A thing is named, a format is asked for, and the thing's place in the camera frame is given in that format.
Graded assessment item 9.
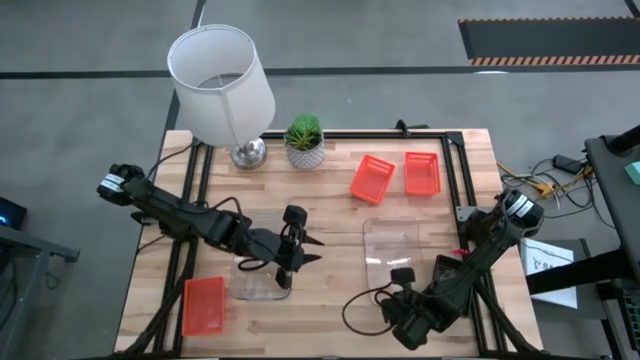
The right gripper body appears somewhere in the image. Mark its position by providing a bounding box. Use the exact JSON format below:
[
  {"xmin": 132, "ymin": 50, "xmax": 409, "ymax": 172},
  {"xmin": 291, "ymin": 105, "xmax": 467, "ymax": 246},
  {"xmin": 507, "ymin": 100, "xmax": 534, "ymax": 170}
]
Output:
[{"xmin": 392, "ymin": 292, "xmax": 451, "ymax": 352}]

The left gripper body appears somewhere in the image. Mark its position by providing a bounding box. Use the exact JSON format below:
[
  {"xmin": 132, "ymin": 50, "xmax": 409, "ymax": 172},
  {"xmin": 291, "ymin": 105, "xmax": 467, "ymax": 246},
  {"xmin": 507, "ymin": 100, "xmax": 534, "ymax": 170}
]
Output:
[{"xmin": 244, "ymin": 228, "xmax": 304, "ymax": 271}]

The clear plastic stackable bin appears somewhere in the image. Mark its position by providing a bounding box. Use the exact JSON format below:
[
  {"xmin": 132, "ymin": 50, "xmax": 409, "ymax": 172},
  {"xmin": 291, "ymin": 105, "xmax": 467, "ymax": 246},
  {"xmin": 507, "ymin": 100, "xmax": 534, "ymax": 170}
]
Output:
[
  {"xmin": 361, "ymin": 216, "xmax": 425, "ymax": 307},
  {"xmin": 228, "ymin": 208, "xmax": 295, "ymax": 302}
]

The orange plastic basket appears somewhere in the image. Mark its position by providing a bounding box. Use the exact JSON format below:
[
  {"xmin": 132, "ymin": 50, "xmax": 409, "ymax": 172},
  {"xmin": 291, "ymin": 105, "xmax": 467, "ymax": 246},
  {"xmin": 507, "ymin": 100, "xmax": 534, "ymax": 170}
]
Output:
[
  {"xmin": 348, "ymin": 153, "xmax": 397, "ymax": 206},
  {"xmin": 181, "ymin": 276, "xmax": 227, "ymax": 338},
  {"xmin": 403, "ymin": 151, "xmax": 442, "ymax": 197}
]

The black plastic basket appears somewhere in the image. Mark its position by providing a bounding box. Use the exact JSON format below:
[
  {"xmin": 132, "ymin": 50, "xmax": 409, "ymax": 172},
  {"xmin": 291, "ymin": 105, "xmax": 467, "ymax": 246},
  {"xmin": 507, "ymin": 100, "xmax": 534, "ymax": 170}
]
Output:
[{"xmin": 432, "ymin": 253, "xmax": 465, "ymax": 284}]

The succulent in triangle-patterned pot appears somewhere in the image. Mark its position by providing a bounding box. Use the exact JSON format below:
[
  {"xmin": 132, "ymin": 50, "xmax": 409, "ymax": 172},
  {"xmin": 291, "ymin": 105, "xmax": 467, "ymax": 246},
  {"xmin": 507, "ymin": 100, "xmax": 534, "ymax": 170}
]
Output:
[{"xmin": 283, "ymin": 114, "xmax": 326, "ymax": 170}]

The silver table lamp white shade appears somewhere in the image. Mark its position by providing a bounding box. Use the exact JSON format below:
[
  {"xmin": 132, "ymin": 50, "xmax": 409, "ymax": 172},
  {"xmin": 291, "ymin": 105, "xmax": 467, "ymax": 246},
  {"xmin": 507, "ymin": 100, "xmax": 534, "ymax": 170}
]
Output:
[{"xmin": 167, "ymin": 23, "xmax": 276, "ymax": 170}]

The white paper sheet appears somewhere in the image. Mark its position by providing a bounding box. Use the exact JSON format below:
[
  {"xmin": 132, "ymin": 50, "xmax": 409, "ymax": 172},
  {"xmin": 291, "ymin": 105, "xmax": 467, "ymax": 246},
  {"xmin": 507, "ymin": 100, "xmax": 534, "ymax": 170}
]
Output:
[{"xmin": 519, "ymin": 238, "xmax": 580, "ymax": 310}]

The black clamp knob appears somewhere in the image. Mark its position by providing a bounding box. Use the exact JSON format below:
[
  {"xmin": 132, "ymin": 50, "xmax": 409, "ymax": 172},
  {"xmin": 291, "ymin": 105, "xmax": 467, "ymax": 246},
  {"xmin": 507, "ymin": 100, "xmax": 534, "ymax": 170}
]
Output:
[{"xmin": 394, "ymin": 118, "xmax": 431, "ymax": 139}]

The black power adapter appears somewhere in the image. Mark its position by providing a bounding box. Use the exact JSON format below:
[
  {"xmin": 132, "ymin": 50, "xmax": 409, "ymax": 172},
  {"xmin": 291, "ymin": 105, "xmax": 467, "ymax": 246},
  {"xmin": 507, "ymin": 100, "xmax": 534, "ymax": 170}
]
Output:
[{"xmin": 552, "ymin": 154, "xmax": 584, "ymax": 175}]

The black slotted rack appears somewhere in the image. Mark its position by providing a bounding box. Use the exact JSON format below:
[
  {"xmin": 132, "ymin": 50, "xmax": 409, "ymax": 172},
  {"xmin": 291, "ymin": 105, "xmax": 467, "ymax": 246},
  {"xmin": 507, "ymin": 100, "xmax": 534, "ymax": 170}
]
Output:
[{"xmin": 621, "ymin": 291, "xmax": 640, "ymax": 347}]

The black side desk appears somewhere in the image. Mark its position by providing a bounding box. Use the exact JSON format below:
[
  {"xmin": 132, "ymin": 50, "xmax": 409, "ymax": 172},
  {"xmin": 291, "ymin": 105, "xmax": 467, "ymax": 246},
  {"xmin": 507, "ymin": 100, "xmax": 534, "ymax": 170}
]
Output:
[{"xmin": 524, "ymin": 124, "xmax": 640, "ymax": 297}]

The gray desk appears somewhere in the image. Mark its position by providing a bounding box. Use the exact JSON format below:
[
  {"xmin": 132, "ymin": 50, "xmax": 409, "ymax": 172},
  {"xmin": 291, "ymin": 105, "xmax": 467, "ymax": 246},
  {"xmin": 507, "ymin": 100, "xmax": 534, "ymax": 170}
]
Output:
[{"xmin": 0, "ymin": 224, "xmax": 81, "ymax": 360}]

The black device blue light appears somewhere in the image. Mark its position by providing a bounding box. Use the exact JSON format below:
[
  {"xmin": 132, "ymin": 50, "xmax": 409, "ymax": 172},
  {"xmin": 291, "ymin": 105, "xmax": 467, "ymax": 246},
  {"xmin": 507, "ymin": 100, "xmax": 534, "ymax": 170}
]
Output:
[{"xmin": 0, "ymin": 196, "xmax": 29, "ymax": 231}]

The black mat hazard striped edge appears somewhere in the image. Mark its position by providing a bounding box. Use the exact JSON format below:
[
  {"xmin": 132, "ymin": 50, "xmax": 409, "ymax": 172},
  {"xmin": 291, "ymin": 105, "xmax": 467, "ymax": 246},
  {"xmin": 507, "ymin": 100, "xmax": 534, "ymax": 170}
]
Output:
[{"xmin": 457, "ymin": 17, "xmax": 640, "ymax": 67}]

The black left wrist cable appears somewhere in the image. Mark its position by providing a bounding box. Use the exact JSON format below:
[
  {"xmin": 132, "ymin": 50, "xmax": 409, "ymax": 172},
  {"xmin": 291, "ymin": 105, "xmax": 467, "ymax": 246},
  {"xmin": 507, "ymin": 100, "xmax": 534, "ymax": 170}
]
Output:
[{"xmin": 199, "ymin": 196, "xmax": 302, "ymax": 274}]

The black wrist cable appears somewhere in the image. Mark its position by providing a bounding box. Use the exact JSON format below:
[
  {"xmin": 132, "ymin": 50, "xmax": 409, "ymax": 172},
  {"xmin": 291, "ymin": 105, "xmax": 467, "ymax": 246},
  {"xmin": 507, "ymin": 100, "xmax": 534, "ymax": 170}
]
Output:
[
  {"xmin": 199, "ymin": 196, "xmax": 302, "ymax": 274},
  {"xmin": 341, "ymin": 282, "xmax": 401, "ymax": 337}
]

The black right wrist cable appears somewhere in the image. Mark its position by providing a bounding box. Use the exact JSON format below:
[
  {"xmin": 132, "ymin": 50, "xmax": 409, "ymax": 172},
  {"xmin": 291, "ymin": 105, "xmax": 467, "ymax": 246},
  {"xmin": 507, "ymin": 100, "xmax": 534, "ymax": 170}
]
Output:
[{"xmin": 341, "ymin": 282, "xmax": 401, "ymax": 337}]

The black aluminium rig frame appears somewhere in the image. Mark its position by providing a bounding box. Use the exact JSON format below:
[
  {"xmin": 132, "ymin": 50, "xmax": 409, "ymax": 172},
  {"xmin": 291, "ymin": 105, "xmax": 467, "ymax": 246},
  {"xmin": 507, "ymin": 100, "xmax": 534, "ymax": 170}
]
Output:
[{"xmin": 112, "ymin": 130, "xmax": 544, "ymax": 360}]

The floor cable bundle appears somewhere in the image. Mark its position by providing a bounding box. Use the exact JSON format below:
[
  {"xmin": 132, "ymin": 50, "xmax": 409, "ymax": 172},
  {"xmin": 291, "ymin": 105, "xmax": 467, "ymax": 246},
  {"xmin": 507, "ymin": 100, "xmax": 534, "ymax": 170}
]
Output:
[{"xmin": 497, "ymin": 158, "xmax": 616, "ymax": 231}]

